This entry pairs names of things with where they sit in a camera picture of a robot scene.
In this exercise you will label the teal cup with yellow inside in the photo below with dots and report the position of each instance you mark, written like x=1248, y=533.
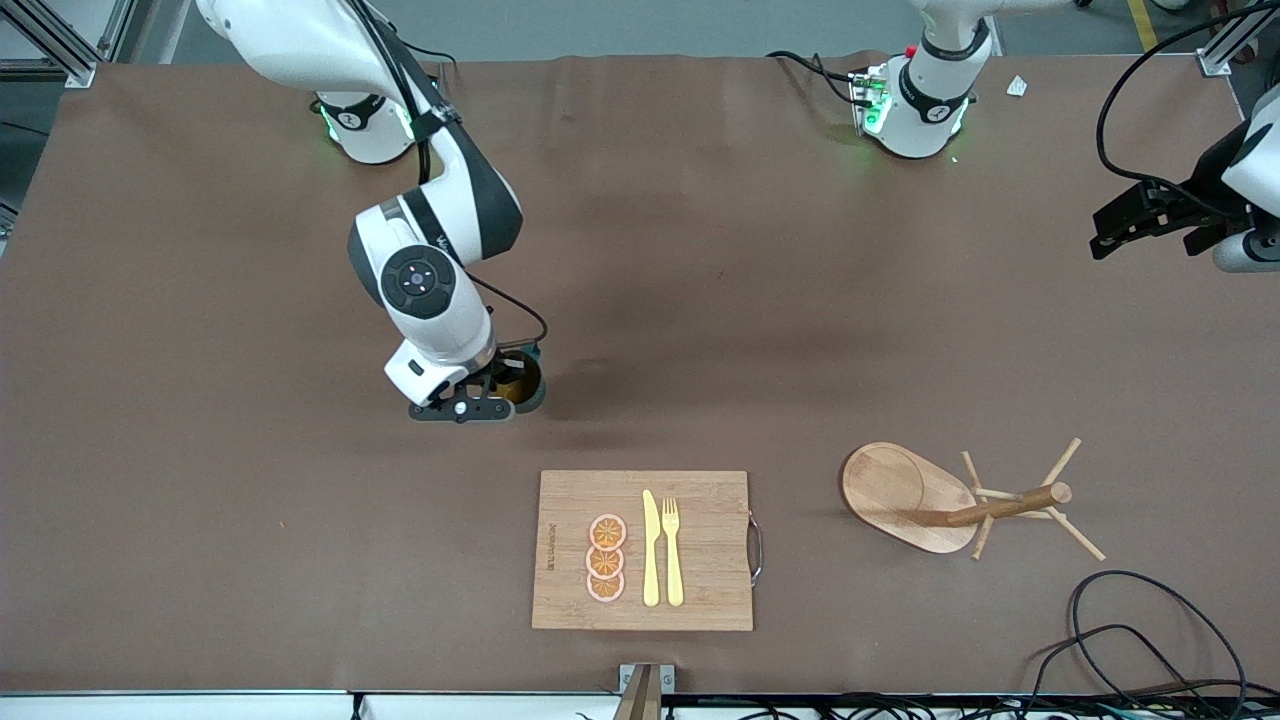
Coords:
x=530, y=397

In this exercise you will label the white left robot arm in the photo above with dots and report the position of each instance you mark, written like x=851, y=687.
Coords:
x=925, y=95

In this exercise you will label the yellow plastic fork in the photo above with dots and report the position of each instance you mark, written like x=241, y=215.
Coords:
x=673, y=570

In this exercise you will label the white paper scrap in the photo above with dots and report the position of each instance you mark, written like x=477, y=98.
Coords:
x=1017, y=86

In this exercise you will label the brown table mat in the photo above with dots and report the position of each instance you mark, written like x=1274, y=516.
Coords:
x=700, y=300

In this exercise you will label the yellow plastic knife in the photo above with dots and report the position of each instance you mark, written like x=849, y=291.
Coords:
x=651, y=560

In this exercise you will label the aluminium frame profile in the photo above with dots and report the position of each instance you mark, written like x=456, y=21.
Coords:
x=1215, y=62
x=80, y=72

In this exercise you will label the white table edge profile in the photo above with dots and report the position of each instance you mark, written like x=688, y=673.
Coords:
x=200, y=708

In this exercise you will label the orange slice toy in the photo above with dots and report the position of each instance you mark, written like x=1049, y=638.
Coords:
x=607, y=531
x=605, y=589
x=604, y=563

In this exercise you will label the bamboo cutting board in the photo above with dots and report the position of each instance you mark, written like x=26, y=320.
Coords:
x=710, y=545

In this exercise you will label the wooden mug tree stand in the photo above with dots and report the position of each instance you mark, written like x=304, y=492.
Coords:
x=890, y=490

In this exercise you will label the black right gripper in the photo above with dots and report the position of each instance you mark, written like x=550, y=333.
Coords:
x=512, y=366

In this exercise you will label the green-lit arm base box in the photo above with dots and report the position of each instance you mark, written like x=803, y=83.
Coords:
x=868, y=100

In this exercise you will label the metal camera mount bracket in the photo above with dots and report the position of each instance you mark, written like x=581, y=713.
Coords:
x=645, y=690

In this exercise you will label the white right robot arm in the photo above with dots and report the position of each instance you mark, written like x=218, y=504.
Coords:
x=430, y=280

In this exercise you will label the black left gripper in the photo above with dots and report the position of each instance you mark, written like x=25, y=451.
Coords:
x=1203, y=196

